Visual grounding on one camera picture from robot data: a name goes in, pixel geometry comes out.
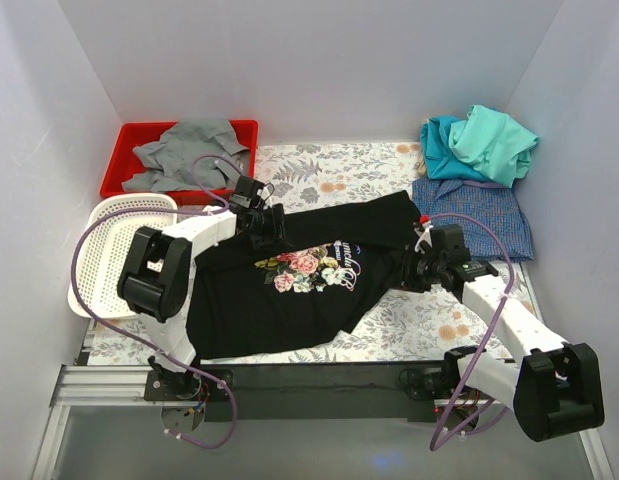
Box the red plastic bin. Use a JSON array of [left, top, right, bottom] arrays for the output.
[[100, 119, 259, 199]]

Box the dark teal shirt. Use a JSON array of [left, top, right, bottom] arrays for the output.
[[420, 115, 488, 182]]

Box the blue patterned folded shirt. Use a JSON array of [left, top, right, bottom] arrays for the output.
[[412, 178, 534, 262]]

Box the white perforated plastic basket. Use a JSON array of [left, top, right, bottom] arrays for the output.
[[76, 193, 177, 320]]

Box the aluminium rail frame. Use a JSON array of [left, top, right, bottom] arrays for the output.
[[29, 362, 615, 480]]

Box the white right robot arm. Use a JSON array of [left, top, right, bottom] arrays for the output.
[[402, 217, 605, 450]]

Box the grey shirt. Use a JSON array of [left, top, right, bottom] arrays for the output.
[[122, 119, 251, 193]]

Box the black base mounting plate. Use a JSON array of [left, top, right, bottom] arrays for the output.
[[143, 357, 495, 434]]

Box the black floral print t-shirt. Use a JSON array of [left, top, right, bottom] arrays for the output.
[[186, 191, 420, 360]]

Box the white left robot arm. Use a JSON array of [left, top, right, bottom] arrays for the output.
[[117, 176, 285, 400]]

